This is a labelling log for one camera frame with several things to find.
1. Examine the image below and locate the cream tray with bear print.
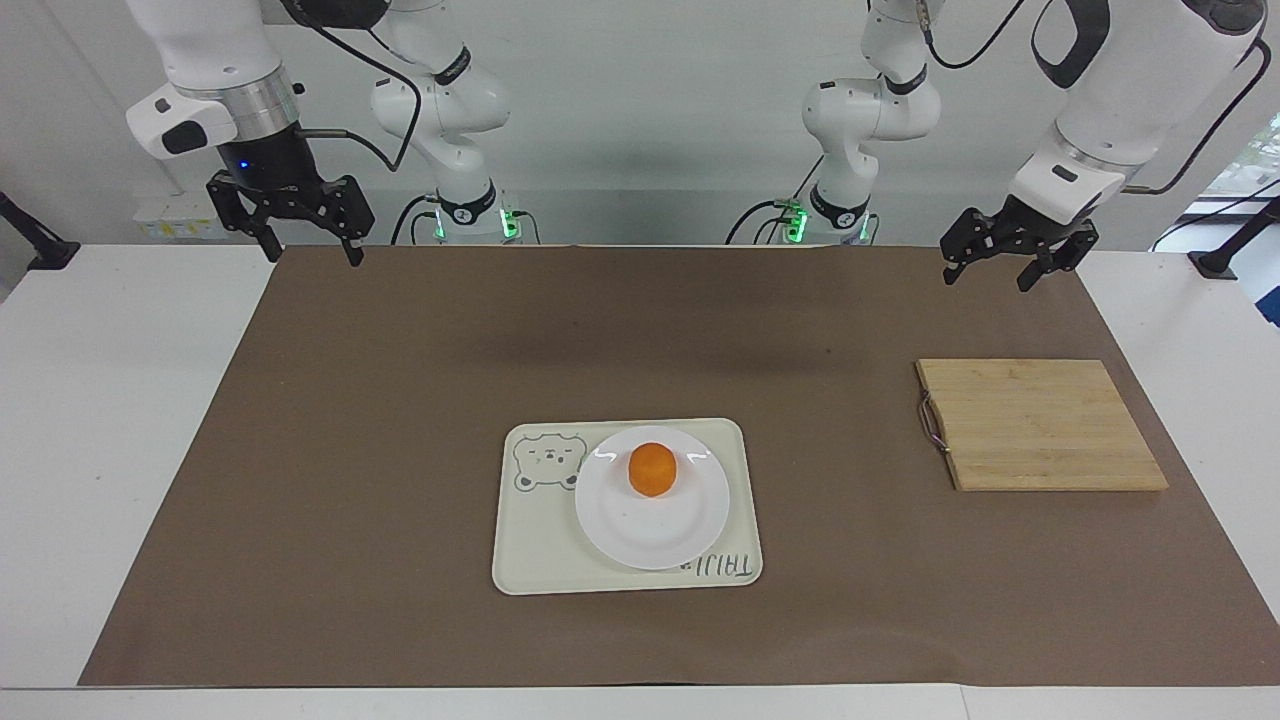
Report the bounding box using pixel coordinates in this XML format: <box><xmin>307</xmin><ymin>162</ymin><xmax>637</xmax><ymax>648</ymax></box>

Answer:
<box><xmin>491</xmin><ymin>417</ymin><xmax>764</xmax><ymax>597</ymax></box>

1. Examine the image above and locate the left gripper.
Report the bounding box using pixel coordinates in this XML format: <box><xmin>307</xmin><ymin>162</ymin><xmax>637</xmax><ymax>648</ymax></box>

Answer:
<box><xmin>940</xmin><ymin>195</ymin><xmax>1101</xmax><ymax>293</ymax></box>

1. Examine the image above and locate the black stand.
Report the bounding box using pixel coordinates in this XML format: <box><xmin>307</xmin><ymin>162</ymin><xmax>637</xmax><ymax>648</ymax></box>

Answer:
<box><xmin>0</xmin><ymin>190</ymin><xmax>82</xmax><ymax>272</ymax></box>
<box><xmin>1188</xmin><ymin>195</ymin><xmax>1280</xmax><ymax>281</ymax></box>

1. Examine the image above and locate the white round plate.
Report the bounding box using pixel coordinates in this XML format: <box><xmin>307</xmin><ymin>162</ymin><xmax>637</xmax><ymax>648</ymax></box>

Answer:
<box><xmin>574</xmin><ymin>425</ymin><xmax>732</xmax><ymax>572</ymax></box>

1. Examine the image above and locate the wooden cutting board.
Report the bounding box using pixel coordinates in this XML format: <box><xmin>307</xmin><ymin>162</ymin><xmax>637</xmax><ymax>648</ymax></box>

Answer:
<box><xmin>914</xmin><ymin>358</ymin><xmax>1170</xmax><ymax>493</ymax></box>

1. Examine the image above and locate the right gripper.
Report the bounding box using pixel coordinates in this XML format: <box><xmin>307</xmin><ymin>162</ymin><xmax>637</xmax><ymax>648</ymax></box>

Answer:
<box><xmin>206</xmin><ymin>122</ymin><xmax>377</xmax><ymax>268</ymax></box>

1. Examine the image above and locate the white power strip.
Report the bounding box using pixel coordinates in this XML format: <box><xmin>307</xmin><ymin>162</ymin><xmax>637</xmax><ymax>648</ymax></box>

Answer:
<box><xmin>134</xmin><ymin>194</ymin><xmax>219</xmax><ymax>242</ymax></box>

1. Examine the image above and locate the black cable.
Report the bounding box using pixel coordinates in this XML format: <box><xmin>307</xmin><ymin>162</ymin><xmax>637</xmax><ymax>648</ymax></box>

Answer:
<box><xmin>280</xmin><ymin>0</ymin><xmax>423</xmax><ymax>173</ymax></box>
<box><xmin>1150</xmin><ymin>177</ymin><xmax>1280</xmax><ymax>253</ymax></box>
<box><xmin>726</xmin><ymin>198</ymin><xmax>803</xmax><ymax>247</ymax></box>
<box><xmin>389</xmin><ymin>194</ymin><xmax>442</xmax><ymax>247</ymax></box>
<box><xmin>1122</xmin><ymin>40</ymin><xmax>1271</xmax><ymax>196</ymax></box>
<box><xmin>920</xmin><ymin>0</ymin><xmax>1027</xmax><ymax>72</ymax></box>

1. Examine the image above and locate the orange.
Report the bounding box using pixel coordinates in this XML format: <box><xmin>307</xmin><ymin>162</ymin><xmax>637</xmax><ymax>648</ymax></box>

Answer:
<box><xmin>627</xmin><ymin>441</ymin><xmax>681</xmax><ymax>499</ymax></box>

